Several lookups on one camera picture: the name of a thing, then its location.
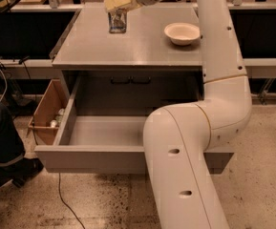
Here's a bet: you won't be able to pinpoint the redbull can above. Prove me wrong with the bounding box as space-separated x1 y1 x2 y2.
108 10 127 33

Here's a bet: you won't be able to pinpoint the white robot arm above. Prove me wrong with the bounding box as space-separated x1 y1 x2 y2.
104 0 252 229

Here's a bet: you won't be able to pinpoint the white paper bowl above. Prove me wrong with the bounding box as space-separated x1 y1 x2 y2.
164 23 200 46

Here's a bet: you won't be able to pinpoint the grey metal cabinet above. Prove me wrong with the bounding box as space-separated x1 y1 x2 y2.
53 3 203 94

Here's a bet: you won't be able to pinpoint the brown cardboard box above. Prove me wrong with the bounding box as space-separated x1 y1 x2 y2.
29 79 67 145

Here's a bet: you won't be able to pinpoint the person leg dark trousers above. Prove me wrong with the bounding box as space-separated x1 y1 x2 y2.
0 103 25 167

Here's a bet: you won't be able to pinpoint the black shoe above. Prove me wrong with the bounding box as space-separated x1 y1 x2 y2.
0 157 43 183

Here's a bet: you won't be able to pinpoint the black floor cable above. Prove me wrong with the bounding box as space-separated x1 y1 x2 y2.
57 172 87 229

